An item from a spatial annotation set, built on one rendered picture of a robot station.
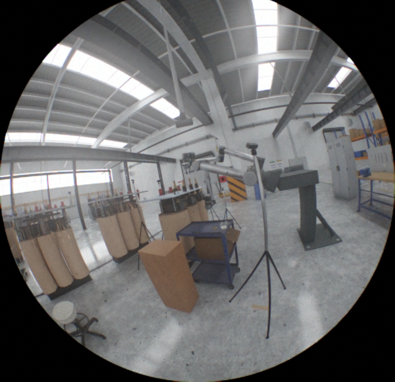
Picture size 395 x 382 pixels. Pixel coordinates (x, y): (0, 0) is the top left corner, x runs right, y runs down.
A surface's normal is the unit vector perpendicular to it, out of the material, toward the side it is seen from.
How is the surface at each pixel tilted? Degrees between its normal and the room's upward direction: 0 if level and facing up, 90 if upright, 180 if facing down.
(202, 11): 174
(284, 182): 90
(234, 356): 0
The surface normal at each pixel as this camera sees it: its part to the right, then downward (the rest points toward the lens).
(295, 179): -0.50, 0.11
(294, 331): -0.20, -0.98
